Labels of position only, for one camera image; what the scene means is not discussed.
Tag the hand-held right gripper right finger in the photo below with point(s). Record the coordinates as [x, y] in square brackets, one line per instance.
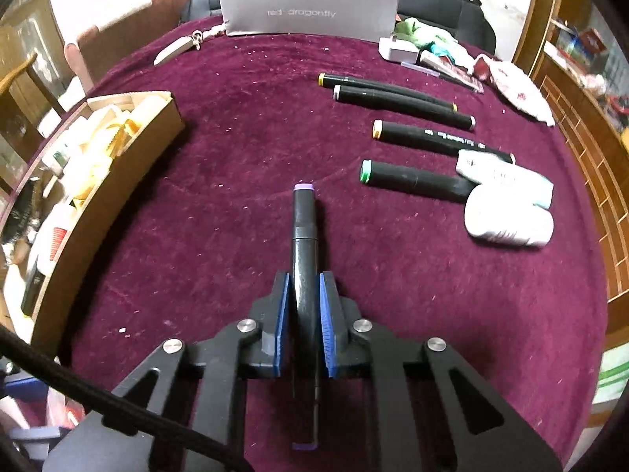
[328, 324]

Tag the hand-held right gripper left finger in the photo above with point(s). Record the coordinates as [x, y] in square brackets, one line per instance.
[281, 324]

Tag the black marker with purple cap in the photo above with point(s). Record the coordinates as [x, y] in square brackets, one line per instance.
[304, 236]

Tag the cardboard box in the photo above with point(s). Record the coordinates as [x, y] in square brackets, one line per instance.
[118, 191]

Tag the black marker with green cap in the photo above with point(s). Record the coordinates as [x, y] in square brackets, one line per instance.
[413, 179]

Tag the white round bottle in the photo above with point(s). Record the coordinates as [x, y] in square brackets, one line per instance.
[506, 219]

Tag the black marker with tan cap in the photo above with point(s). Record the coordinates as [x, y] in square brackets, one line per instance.
[427, 136]

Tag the white teal tube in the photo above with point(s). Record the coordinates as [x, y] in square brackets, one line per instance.
[506, 174]

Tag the black marker with grey cap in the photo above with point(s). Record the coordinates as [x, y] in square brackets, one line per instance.
[403, 103]

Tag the black marker with yellow cap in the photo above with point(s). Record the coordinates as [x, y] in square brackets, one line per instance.
[383, 87]

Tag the small red white sachet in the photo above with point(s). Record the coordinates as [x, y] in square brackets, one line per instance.
[452, 71]

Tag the white charger plug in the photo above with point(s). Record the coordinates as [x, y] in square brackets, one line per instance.
[395, 49]

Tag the white key fob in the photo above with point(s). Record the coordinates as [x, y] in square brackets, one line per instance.
[172, 51]

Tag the metal keys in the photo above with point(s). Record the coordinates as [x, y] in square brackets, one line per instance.
[197, 42]

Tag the pink fuzzy pouch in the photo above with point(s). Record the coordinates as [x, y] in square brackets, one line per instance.
[516, 86]

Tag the green cloth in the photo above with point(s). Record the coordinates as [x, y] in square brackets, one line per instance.
[417, 32]

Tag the grey shoe box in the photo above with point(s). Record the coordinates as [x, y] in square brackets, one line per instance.
[309, 10]

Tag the black leather sofa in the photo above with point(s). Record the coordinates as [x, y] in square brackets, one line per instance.
[442, 14]

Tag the wooden shelf unit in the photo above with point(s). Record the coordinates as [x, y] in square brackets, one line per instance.
[585, 108]

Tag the brown armchair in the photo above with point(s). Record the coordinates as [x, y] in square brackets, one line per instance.
[118, 29]

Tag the wooden chair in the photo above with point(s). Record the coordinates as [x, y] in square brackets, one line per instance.
[24, 76]

